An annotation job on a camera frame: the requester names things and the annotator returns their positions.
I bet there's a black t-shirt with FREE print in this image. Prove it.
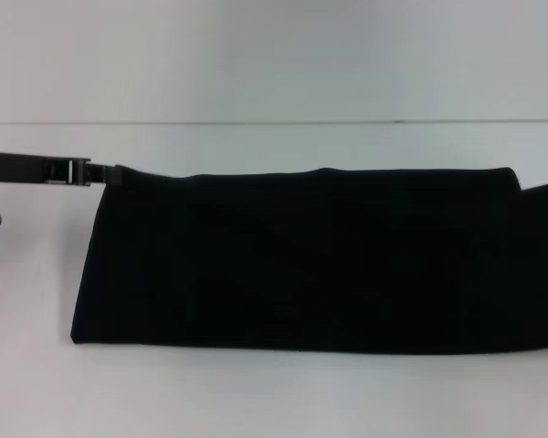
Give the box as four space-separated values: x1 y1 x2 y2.
69 163 548 367

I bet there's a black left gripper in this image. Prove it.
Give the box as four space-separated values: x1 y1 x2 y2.
0 152 123 187

